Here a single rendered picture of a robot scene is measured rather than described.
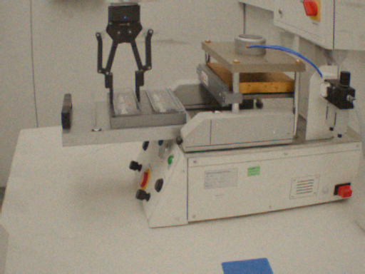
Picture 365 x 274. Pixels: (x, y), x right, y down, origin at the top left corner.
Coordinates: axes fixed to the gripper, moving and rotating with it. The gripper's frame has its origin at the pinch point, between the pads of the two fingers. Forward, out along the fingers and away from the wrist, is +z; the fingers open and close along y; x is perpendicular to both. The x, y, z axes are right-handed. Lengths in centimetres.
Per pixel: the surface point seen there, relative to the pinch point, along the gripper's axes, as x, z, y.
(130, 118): 10.1, 3.8, -0.5
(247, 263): 34.8, 27.6, -20.8
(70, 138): 11.2, 7.0, 13.1
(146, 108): 5.1, 3.4, -4.6
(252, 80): 9.2, -3.2, -27.9
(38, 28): -141, 2, 38
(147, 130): 11.1, 6.4, -3.9
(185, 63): -143, 28, -44
